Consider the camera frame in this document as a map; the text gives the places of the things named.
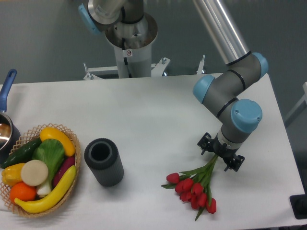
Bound dark grey ribbed vase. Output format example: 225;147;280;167
84;138;124;187

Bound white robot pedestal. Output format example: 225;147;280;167
105;13;158;78

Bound black device table corner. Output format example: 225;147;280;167
289;194;307;219

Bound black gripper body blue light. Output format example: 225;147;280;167
213;135;240;163

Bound yellow squash upper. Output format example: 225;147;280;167
39;127;75;157

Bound green bok choy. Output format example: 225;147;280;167
32;139;65;198

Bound orange fruit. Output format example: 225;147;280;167
10;182;36;204

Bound yellow bell pepper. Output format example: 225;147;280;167
1;163;25;186

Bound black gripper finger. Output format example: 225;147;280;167
224;154;245;172
197;132;213;155

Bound purple sweet potato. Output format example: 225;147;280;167
52;156;75;188

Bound yellow curved squash lower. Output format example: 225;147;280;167
14;165;77;214

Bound blue handled saucepan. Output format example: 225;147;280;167
0;69;20;164

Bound green cucumber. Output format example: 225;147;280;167
0;138;42;169

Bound white metal base frame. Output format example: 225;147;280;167
83;54;206;81

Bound woven wicker basket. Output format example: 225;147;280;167
0;123;81;218

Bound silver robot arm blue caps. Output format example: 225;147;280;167
78;0;268;171

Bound red tulip bouquet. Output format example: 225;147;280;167
161;154;218;220

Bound beige round disc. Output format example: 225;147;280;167
21;160;48;186

